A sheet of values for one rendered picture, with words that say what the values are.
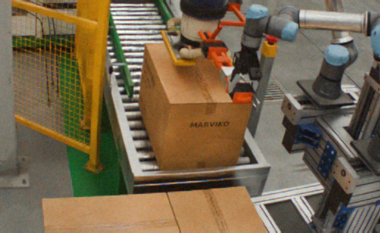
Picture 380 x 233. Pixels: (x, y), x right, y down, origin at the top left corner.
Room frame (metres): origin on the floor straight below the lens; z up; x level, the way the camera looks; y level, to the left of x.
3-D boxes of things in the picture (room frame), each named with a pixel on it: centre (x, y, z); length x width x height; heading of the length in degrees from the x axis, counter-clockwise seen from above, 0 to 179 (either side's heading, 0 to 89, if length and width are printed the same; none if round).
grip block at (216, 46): (2.05, -0.03, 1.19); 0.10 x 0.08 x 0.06; 111
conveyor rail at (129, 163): (2.91, 0.65, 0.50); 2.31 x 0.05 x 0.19; 22
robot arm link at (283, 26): (1.74, -0.25, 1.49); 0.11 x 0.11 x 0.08; 76
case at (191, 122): (2.29, 0.05, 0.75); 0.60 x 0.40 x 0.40; 22
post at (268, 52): (2.66, -0.34, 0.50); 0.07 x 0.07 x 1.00; 22
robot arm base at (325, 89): (2.16, -0.60, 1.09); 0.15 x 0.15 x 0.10
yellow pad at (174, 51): (2.25, 0.15, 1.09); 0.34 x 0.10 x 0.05; 21
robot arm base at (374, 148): (1.72, -0.82, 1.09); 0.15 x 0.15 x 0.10
